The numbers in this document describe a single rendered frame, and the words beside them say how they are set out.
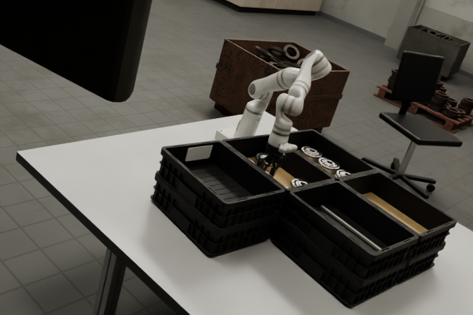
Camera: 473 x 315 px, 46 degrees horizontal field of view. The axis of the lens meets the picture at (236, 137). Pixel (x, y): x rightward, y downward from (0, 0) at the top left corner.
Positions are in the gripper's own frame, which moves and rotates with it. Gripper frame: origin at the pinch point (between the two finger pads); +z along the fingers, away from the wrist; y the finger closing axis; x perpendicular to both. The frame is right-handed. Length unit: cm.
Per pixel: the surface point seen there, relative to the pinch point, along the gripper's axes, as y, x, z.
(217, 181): 20.5, -5.6, 3.5
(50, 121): -10, -218, 86
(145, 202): 44.3, -16.4, 16.1
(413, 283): -30, 61, 17
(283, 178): -11.0, 0.0, 3.6
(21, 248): 59, -86, 86
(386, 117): -232, -90, 33
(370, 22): -783, -511, 69
